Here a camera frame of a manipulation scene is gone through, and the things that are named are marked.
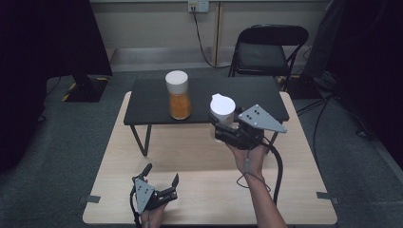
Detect person's right hand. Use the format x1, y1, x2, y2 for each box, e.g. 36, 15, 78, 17
224, 142, 271, 181

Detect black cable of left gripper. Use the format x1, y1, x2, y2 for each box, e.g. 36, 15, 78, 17
129, 185, 143, 228

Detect black stand base yellow tape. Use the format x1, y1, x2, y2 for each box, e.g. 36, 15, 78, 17
61, 73, 110, 104
277, 73, 318, 101

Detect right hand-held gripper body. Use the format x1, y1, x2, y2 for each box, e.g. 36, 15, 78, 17
214, 104, 288, 151

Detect small black shelf table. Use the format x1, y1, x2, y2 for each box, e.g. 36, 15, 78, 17
123, 75, 290, 157

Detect thin grey cable with plug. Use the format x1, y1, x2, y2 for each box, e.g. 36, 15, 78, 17
235, 148, 272, 193

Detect beige vertical wall trim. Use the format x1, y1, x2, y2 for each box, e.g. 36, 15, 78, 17
213, 1, 223, 68

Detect person's left hand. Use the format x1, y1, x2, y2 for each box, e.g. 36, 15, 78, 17
140, 202, 169, 228

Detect black floor cables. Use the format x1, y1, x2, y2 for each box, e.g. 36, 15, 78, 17
296, 91, 370, 167

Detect white wall power outlet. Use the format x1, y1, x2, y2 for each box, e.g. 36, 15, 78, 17
187, 0, 210, 14

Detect black power cable at outlet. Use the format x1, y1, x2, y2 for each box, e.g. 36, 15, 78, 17
191, 10, 231, 69

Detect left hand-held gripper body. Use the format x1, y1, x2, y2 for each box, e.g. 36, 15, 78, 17
130, 177, 179, 216

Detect white cup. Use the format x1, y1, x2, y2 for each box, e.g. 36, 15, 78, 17
208, 93, 238, 143

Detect black folding chair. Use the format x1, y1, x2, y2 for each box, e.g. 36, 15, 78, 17
228, 24, 310, 91

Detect jar of orange contents white lid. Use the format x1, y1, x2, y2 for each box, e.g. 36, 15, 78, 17
164, 69, 193, 121

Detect grey tape strip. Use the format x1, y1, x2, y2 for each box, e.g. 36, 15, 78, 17
78, 195, 102, 204
316, 191, 341, 205

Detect thick black gripper cable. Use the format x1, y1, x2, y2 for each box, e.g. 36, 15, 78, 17
260, 139, 284, 205

